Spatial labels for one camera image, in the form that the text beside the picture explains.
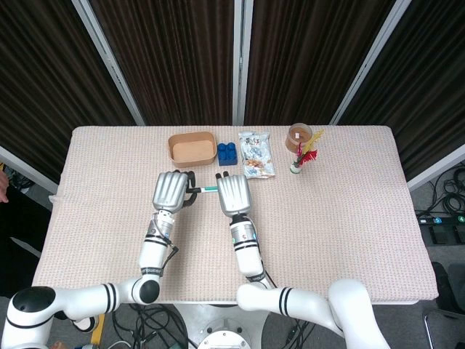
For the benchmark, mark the black metal chair frame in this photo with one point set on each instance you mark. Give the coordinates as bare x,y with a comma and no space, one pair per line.
441,316

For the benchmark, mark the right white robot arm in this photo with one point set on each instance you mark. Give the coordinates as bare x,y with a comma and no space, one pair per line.
248,254

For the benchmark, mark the white green marker body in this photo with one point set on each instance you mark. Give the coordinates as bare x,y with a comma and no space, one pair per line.
209,189

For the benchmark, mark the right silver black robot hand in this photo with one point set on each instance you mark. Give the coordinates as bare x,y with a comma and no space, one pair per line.
234,194

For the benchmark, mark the dark fabric partition panel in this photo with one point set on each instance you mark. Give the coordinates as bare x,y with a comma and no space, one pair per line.
174,58
309,58
47,91
425,91

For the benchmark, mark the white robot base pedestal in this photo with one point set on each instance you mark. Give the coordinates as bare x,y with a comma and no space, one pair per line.
218,327

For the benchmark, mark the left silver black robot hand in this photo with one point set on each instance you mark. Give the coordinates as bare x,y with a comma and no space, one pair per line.
170,191

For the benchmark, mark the person in black clothing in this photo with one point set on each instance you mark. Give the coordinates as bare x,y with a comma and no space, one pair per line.
18,232

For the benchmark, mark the red yellow feather shuttlecock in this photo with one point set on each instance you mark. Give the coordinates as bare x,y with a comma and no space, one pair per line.
309,156

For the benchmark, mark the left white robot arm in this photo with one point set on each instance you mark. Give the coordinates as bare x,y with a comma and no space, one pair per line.
152,254

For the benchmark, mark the beige woven tablecloth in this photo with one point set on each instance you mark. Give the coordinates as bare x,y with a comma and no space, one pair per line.
327,236

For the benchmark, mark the grey metal partition post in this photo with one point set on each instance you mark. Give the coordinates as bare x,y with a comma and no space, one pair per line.
242,62
109,62
370,62

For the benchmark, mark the black power strip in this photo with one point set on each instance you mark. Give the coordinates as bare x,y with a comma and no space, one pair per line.
441,219

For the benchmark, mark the grey metal partition rail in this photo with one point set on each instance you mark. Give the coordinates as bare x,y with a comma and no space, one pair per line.
25,169
436,169

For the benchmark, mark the silver snack packet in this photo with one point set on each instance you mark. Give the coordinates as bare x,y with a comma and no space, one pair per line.
256,156

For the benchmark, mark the brown cardboard tray box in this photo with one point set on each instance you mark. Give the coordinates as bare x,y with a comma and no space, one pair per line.
190,151

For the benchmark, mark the blue toy building block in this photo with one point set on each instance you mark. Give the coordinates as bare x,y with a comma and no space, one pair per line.
227,154

